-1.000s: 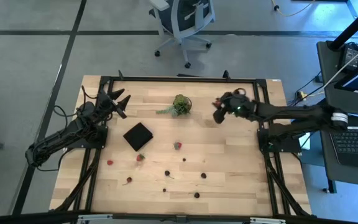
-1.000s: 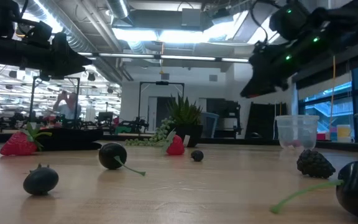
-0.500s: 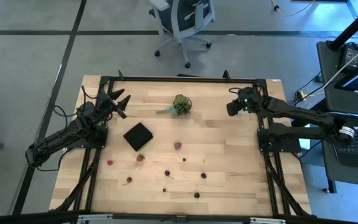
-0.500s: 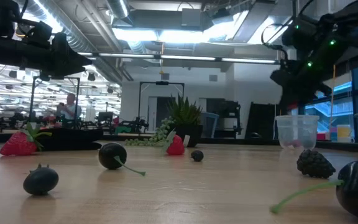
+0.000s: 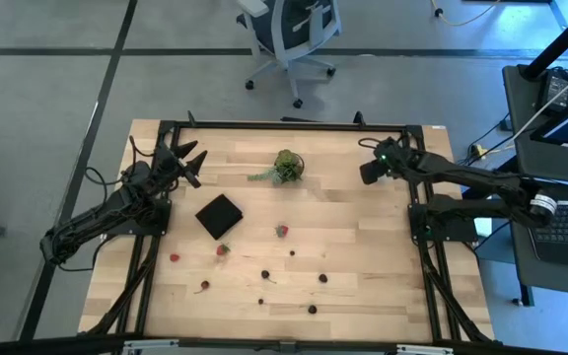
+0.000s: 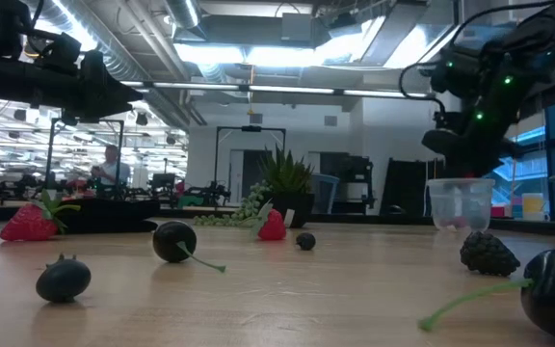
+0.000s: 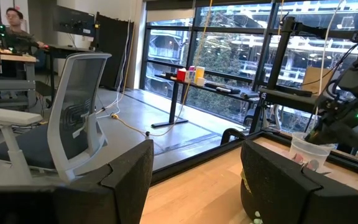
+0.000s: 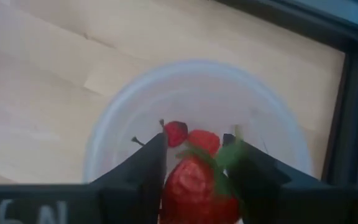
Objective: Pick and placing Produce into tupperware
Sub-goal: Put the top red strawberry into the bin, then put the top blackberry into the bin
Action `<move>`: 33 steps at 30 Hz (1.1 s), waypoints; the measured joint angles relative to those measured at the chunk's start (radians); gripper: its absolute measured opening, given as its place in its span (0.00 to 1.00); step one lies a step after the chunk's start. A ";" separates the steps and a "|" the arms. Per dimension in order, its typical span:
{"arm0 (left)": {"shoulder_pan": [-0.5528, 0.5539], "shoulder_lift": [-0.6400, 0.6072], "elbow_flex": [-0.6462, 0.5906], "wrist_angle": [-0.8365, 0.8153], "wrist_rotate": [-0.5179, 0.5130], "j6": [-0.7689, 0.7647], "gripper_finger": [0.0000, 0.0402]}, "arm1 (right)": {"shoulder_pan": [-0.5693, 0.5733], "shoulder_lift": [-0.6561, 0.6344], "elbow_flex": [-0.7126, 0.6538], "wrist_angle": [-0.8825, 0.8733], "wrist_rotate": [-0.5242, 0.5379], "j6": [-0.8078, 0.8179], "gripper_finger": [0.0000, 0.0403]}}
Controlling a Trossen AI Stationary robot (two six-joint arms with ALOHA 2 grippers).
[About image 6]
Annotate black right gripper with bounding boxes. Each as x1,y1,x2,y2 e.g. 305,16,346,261
421,108,524,180

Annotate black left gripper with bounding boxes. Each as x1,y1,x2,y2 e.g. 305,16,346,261
36,49,144,124

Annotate blackberry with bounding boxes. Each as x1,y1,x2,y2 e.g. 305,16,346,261
459,230,522,278

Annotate red strawberry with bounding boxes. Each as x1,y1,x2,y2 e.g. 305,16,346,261
0,188,82,242
250,200,288,242

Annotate dark blueberry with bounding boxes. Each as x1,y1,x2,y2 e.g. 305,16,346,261
295,231,317,252
35,254,93,304

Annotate black leaning panels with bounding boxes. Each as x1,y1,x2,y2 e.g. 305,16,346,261
381,158,446,217

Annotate yellow plastic container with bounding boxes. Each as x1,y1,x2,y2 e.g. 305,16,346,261
521,192,546,222

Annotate person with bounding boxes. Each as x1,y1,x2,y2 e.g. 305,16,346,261
90,144,132,188

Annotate black shelf cabinet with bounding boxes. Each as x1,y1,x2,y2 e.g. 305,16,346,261
319,152,376,216

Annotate black folded cloth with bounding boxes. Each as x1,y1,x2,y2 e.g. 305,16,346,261
55,198,162,235

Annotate blue plastic bin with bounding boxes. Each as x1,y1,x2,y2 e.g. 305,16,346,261
310,173,340,216

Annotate long ceiling light strip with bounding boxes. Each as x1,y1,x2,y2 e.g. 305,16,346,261
120,80,433,100

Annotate potted green succulent plant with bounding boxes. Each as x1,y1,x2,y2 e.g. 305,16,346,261
193,144,316,229

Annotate black background robot frame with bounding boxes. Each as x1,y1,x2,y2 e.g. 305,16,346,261
45,118,125,189
214,125,287,194

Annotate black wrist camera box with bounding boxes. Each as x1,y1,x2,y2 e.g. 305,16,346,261
34,32,83,74

